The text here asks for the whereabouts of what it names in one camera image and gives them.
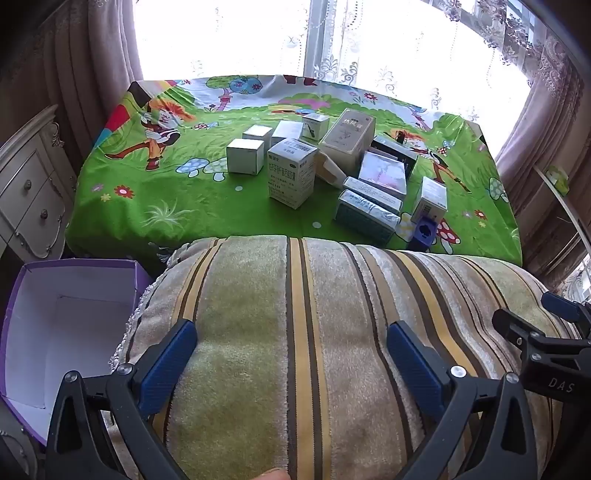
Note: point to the small dark blue box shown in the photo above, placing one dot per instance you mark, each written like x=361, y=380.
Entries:
x=424, y=234

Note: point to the white lace sheer curtain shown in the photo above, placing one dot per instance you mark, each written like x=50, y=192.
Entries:
x=392, y=69

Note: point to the brown drape curtain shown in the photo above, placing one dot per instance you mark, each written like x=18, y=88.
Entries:
x=87, y=60
x=540, y=120

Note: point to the person's left hand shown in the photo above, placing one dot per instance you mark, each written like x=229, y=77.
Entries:
x=277, y=474

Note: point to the green cartoon printed blanket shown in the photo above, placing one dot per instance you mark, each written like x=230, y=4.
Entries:
x=184, y=198

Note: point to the green packet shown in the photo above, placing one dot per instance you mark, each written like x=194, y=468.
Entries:
x=557, y=179

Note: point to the purple cardboard storage box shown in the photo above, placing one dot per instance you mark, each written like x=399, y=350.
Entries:
x=60, y=332

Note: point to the pink and white box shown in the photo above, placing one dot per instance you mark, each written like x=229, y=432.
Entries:
x=383, y=173

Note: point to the small white illustrated box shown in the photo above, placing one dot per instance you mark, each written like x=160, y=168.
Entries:
x=316, y=126

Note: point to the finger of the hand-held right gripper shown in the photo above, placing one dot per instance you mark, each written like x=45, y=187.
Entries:
x=521, y=330
x=561, y=307

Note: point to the grey window frame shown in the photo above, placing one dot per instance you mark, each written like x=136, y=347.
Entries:
x=319, y=37

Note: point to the teal and white box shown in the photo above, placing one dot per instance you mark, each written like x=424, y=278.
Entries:
x=367, y=218

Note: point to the white blue-print box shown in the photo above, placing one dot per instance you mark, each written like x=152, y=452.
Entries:
x=430, y=199

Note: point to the cream ornate dresser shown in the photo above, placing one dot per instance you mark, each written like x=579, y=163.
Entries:
x=27, y=194

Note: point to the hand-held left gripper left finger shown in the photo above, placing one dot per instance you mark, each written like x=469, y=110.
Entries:
x=166, y=364

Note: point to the striped plush cushion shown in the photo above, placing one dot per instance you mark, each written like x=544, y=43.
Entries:
x=300, y=346

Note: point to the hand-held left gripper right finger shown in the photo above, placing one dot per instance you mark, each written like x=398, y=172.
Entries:
x=415, y=369

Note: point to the yellow checkered packet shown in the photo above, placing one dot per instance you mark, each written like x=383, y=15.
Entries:
x=405, y=226

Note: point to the small plain white box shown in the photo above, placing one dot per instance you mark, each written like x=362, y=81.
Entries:
x=245, y=157

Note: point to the white shelf rack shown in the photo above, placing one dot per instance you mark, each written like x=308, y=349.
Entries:
x=570, y=217

